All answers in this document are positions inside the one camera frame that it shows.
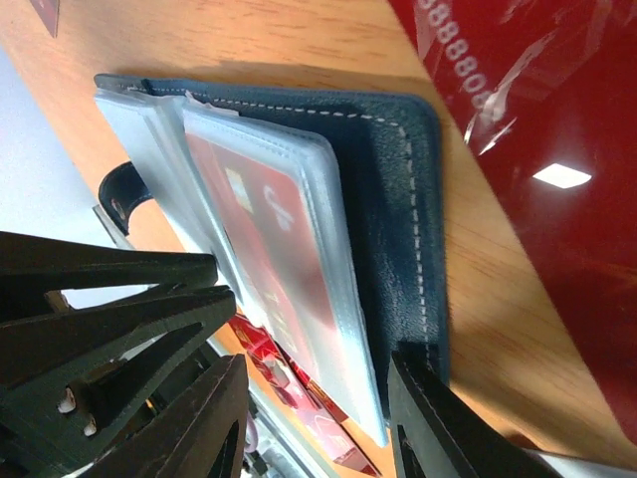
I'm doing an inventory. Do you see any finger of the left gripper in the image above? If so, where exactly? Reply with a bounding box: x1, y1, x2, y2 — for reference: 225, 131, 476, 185
1, 232, 218, 322
1, 286, 236, 477

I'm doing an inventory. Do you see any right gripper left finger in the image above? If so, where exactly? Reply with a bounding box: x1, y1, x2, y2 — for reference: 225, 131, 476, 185
83, 355, 248, 478

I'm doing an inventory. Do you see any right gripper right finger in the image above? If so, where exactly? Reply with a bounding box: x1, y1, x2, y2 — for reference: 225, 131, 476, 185
388, 352, 558, 478

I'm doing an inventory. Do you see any red VIP card stack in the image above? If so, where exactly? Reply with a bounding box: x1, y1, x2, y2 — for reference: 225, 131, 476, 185
186, 133, 333, 379

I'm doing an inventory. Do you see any blue leather card holder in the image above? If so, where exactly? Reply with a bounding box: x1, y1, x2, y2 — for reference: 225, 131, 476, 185
95, 74, 450, 446

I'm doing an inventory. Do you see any red VIP card bottom left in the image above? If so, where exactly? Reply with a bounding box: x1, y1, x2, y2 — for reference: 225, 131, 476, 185
229, 314, 381, 477

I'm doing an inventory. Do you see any red card magnetic stripe back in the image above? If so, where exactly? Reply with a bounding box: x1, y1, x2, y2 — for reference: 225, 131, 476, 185
30, 0, 60, 38

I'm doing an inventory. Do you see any red VIP card centre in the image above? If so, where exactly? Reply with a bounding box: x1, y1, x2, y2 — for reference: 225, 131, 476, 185
393, 1, 636, 439

